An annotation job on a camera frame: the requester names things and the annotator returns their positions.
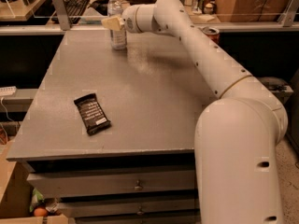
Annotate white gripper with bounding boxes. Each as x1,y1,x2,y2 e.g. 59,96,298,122
101,6,138,33

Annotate clear plastic water bottle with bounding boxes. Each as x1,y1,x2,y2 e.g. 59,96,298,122
107,0,127,50

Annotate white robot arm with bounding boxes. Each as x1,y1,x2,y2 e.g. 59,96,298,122
102,0,288,224

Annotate black rxbar chocolate wrapper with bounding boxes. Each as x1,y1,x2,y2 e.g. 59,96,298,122
74,93,111,135

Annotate black headphones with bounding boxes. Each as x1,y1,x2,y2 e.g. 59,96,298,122
90,0,109,16

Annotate black computer keyboard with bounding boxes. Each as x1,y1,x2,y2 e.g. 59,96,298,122
56,0,90,24

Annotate small jar on desk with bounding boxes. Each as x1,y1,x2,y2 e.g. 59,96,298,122
204,3,214,14

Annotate red coca-cola can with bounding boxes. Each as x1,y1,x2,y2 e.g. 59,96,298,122
202,26,220,44

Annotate cardboard box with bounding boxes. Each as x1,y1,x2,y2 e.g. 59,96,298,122
216,0,289,22

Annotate white power strip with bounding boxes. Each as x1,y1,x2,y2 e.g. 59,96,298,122
0,86,17,97

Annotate grey drawer cabinet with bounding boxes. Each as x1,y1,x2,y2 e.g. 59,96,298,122
7,30,213,224

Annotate green snack bag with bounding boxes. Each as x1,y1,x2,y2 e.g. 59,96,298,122
29,189,44,213

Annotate orange fruit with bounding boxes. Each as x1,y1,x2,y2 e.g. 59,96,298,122
33,206,49,217

